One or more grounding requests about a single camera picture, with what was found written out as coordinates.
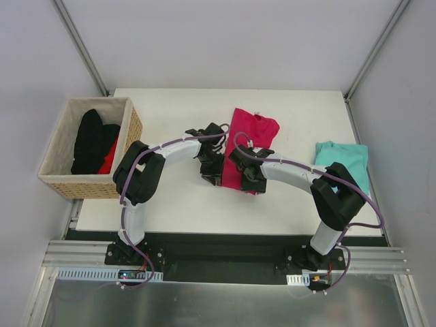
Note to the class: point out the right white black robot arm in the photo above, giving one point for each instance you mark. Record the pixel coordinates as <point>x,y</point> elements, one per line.
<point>335,193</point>

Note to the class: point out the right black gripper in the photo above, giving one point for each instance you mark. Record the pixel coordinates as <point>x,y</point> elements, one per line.
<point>253,181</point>

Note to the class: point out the teal t shirt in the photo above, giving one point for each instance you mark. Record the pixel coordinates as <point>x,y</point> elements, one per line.
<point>353,156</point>

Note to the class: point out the aluminium frame rail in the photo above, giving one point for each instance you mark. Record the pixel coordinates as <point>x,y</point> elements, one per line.
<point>365,260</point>

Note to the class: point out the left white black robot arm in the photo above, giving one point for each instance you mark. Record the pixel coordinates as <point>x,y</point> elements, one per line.
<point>138,174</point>

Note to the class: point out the right white cable duct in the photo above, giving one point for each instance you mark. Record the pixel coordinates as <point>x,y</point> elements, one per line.
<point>298,280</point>

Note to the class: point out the aluminium corner post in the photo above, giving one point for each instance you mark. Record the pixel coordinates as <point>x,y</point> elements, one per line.
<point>80,46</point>
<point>393,20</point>

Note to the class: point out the white cable duct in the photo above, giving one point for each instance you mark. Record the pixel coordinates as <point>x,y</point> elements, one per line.
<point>298,280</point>
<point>108,274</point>

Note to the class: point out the left aluminium corner post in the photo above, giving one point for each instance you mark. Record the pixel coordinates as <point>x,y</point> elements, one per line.
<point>80,46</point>

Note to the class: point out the red garment in basket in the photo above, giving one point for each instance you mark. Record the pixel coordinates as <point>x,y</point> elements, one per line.
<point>109,158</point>

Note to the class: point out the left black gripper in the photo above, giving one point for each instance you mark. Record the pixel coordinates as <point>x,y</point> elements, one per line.
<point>211,170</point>

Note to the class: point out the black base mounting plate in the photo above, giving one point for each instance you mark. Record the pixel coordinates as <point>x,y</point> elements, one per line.
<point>224,258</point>

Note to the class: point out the left white cable duct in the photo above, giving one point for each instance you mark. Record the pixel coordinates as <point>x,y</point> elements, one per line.
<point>108,274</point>

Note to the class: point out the wicker basket with liner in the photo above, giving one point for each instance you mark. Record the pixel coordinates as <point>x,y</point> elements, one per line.
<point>56,166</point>

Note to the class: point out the black garment in basket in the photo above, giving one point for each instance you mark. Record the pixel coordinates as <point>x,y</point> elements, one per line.
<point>92,143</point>

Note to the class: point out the right aluminium corner post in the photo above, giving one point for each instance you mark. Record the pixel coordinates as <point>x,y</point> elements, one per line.
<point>393,20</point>

